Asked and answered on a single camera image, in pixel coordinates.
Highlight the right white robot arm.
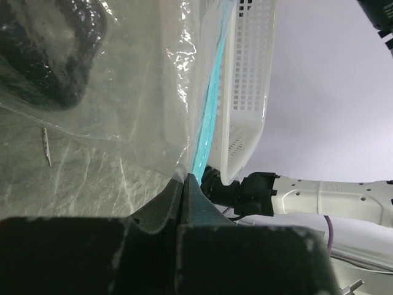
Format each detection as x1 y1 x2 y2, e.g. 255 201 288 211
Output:
208 1 392 227

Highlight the clear zip top bag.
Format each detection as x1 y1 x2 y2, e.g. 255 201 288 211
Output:
1 1 235 181

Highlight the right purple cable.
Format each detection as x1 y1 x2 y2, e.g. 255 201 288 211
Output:
324 214 337 250

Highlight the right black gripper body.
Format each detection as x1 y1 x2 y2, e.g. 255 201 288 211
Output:
357 0 393 59

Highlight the white plastic basket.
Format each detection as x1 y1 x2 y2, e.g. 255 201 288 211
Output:
206 1 277 186

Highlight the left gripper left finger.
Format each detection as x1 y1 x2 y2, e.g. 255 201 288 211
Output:
1 180 183 294

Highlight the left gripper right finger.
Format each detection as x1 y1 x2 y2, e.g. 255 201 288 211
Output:
174 175 340 294

